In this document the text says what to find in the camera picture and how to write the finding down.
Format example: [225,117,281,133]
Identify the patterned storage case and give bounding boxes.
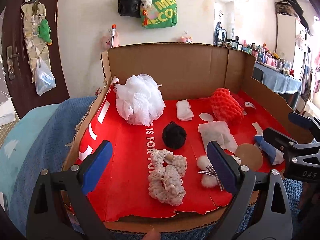
[275,0,298,15]

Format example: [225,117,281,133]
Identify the white mesh bath sponge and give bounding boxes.
[114,73,166,126]

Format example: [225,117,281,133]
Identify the cluttered table with cosmetics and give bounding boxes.
[217,36,294,75]

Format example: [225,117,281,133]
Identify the white wipe packet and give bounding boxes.
[198,121,238,153]

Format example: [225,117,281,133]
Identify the dark brown door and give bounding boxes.
[0,0,70,119]

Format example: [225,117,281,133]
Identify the person's left hand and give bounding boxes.
[144,229,161,240]

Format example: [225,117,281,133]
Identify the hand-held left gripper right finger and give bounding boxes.
[206,141,293,240]

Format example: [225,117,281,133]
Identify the white pompom with plaid bow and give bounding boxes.
[197,154,226,192]

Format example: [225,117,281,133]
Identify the wall mirror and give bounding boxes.
[212,0,235,43]

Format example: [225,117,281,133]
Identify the blue knit blanket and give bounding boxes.
[10,96,303,240]

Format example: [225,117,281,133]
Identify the blue and white cloth pouch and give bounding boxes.
[254,134,285,166]

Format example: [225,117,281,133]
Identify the white tube with orange cap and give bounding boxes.
[110,24,117,48]

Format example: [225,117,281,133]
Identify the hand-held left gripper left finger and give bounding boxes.
[26,140,113,240]

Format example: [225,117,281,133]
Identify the desk with blue cloth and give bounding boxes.
[252,62,303,95]

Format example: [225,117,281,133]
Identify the metal door handle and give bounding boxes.
[6,45,20,81]

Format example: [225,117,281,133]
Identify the clear plastic bag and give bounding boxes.
[35,56,57,96]

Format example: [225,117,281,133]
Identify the light blue sheet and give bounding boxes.
[0,104,60,205]

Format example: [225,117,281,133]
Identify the red mesh bath sponge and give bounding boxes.
[209,88,245,125]

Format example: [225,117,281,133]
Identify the white tissue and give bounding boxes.
[176,99,194,121]

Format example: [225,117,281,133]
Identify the green tote bag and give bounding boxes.
[140,0,178,28]

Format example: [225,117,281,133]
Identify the black yarn scrunchie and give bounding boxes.
[162,121,187,150]

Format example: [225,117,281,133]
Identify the white wardrobe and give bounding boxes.
[276,12,313,110]

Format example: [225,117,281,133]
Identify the round tan powder puff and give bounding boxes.
[234,143,264,172]

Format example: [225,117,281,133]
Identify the pink pig plush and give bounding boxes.
[101,35,112,50]

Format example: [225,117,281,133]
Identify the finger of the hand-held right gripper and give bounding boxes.
[263,127,320,160]
[288,112,320,133]

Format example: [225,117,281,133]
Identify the cream crochet scrunchie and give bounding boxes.
[147,149,188,206]

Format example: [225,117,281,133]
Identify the green plush toy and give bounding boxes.
[37,19,53,46]

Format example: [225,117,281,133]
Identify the cardboard box with red lining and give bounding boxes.
[61,42,314,233]

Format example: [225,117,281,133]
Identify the black clothing pile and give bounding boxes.
[284,0,314,37]

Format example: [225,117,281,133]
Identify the beige hanging door organizer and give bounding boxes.
[20,1,52,83]

